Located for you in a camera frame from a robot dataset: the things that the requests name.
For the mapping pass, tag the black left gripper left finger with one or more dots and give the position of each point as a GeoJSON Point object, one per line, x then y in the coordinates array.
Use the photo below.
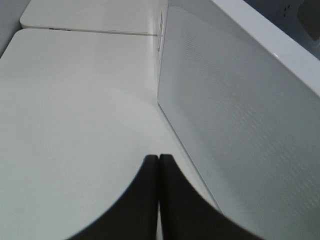
{"type": "Point", "coordinates": [134, 216]}

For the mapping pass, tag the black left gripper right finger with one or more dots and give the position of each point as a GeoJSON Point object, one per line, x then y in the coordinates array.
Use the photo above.
{"type": "Point", "coordinates": [185, 214]}

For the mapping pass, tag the white microwave door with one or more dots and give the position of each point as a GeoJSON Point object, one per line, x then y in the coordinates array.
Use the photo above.
{"type": "Point", "coordinates": [244, 100]}

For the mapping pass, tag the white microwave oven body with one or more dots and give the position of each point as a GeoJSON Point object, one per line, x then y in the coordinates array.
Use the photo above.
{"type": "Point", "coordinates": [299, 19]}

